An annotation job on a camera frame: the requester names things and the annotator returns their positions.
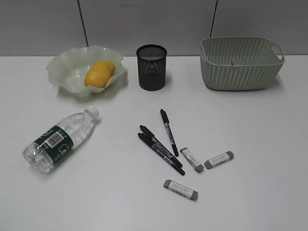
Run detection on black marker pen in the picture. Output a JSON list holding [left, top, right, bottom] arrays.
[[140, 125, 182, 168], [160, 109, 179, 157], [138, 133, 185, 176]]

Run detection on grey white eraser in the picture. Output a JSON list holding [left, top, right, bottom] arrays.
[[163, 180, 198, 201], [204, 151, 234, 169], [180, 147, 204, 173]]

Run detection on yellow mango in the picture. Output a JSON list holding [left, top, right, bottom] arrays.
[[84, 61, 115, 88]]

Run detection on grey white eraser bottom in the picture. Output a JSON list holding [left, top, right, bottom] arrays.
[[163, 180, 198, 201]]

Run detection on clear water bottle green label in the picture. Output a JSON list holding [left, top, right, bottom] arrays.
[[22, 107, 100, 174]]

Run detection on black mesh pen holder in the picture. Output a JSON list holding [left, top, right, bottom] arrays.
[[136, 44, 167, 91]]

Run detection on light green plastic basket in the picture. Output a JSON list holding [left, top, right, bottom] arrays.
[[200, 37, 285, 91]]

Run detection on translucent green wavy plate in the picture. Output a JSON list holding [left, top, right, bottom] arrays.
[[46, 45, 124, 96]]

